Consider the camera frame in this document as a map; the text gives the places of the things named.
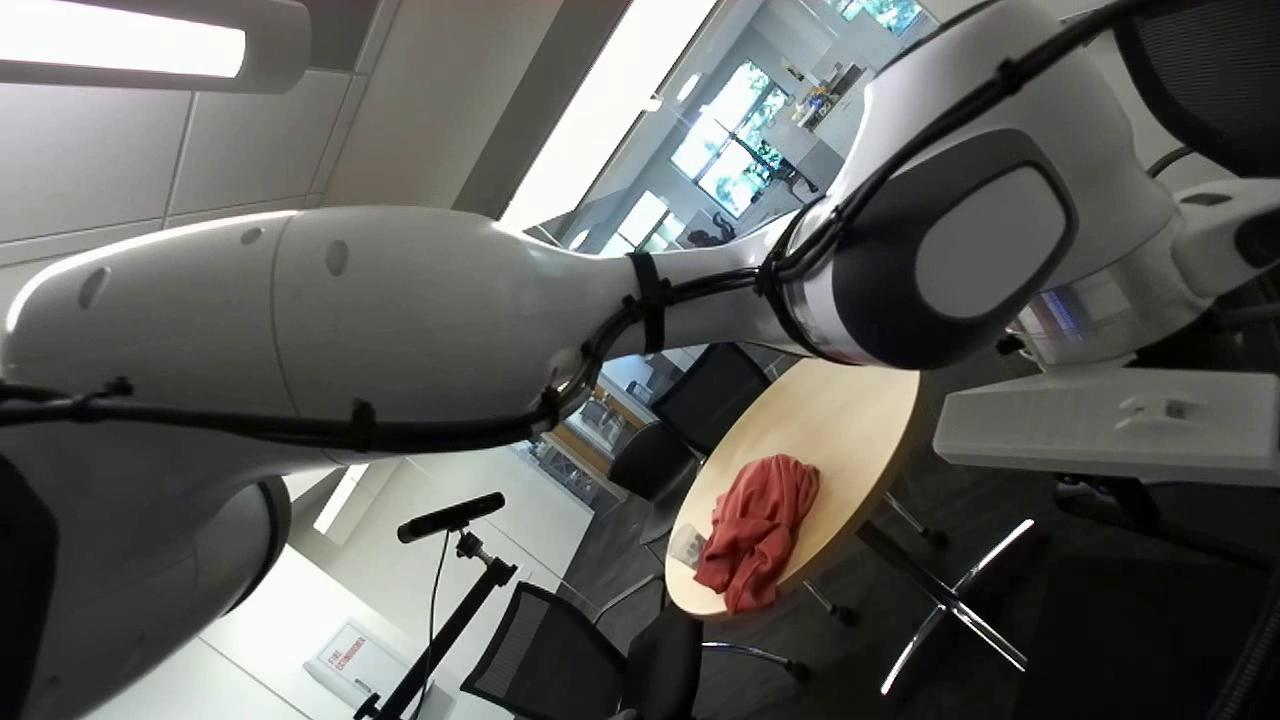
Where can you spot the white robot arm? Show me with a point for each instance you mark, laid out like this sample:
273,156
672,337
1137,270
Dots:
402,307

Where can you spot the black office chair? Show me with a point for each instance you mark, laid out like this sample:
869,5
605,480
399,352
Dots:
713,394
545,654

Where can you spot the black bar camera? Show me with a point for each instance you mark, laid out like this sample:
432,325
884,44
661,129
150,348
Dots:
450,516

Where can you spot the ceiling light panel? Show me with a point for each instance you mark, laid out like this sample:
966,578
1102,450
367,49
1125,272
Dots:
121,41

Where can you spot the small grey object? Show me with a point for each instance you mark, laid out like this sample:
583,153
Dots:
690,547

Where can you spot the black tripod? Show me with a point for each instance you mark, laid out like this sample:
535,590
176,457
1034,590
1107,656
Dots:
447,633

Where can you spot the black chair with chrome base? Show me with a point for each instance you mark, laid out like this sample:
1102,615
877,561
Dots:
953,603

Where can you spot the white paper sign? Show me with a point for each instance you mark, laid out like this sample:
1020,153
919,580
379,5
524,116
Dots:
351,660

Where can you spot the red cloth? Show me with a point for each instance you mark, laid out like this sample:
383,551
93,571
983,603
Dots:
762,527

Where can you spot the round wooden table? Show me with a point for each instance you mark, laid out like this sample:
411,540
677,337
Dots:
833,422

